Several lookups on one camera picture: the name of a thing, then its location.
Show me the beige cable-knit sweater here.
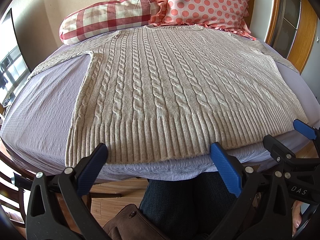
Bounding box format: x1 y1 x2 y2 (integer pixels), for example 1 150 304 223
31 25 308 166

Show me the person's right hand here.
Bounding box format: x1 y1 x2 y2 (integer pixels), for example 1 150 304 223
292 200 303 236

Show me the dark wooden chair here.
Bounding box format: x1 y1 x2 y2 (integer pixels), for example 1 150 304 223
1 142 124 235

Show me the dark blue trousers leg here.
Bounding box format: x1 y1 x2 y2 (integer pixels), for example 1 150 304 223
139 172 236 239

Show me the brown leather bag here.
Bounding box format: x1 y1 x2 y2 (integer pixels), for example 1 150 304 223
103 204 167 240

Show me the pink polka dot ruffled pillow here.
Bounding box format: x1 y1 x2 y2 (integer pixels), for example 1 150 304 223
150 0 253 39

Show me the red white checked pillow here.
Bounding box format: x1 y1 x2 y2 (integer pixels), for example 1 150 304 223
59 0 160 45

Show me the window with black frame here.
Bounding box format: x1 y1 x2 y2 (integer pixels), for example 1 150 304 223
0 10 30 107

